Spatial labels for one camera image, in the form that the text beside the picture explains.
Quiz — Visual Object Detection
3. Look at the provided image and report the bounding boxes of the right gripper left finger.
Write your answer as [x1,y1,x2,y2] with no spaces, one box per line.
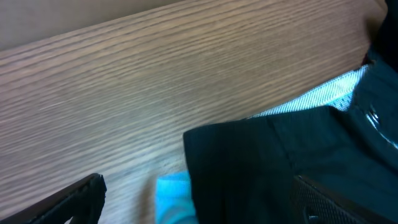
[1,173,107,224]

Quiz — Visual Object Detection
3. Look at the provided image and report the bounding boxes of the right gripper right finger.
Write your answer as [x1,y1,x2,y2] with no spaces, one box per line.
[289,175,395,224]

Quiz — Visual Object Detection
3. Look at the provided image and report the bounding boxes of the black shorts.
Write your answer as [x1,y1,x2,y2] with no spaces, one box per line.
[183,48,397,223]

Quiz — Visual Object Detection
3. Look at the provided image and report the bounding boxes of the light blue t-shirt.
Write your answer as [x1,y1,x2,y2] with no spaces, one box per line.
[154,65,368,223]

